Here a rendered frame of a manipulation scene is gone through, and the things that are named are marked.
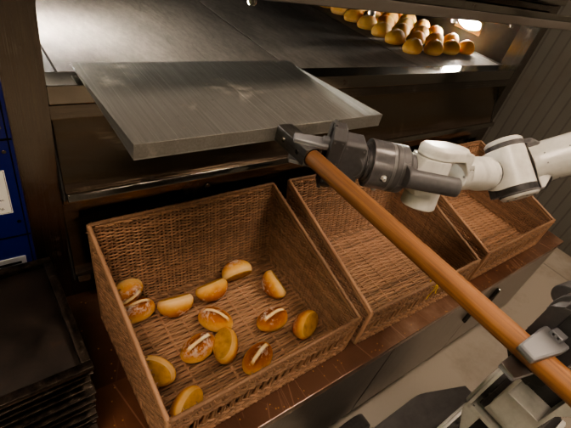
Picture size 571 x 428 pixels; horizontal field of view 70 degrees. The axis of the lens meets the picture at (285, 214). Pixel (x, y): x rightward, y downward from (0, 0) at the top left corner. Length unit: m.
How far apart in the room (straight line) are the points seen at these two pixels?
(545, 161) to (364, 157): 0.43
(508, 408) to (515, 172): 0.64
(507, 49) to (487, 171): 1.28
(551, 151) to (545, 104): 2.42
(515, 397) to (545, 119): 2.46
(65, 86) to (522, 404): 1.26
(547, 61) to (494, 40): 1.28
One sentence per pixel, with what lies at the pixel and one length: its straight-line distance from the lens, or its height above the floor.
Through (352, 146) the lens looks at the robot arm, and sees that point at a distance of 0.71.
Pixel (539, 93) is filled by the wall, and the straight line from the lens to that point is 3.44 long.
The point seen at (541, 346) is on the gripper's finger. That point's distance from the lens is 0.55.
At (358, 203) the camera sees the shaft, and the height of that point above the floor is 1.22.
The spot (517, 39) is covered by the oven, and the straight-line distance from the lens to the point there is 2.13.
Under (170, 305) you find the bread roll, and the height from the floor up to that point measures 0.65.
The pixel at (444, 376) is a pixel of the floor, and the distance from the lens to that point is 2.17.
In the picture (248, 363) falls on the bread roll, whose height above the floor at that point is 0.63.
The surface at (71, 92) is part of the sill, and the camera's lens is 0.92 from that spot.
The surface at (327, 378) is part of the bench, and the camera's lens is 1.19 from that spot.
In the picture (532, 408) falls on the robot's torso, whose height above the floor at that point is 0.72.
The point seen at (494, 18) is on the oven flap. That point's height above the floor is 1.41.
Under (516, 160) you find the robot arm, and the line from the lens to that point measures 0.98.
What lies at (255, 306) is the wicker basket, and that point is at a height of 0.59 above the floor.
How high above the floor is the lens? 1.56
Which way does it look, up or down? 38 degrees down
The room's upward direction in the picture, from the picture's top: 17 degrees clockwise
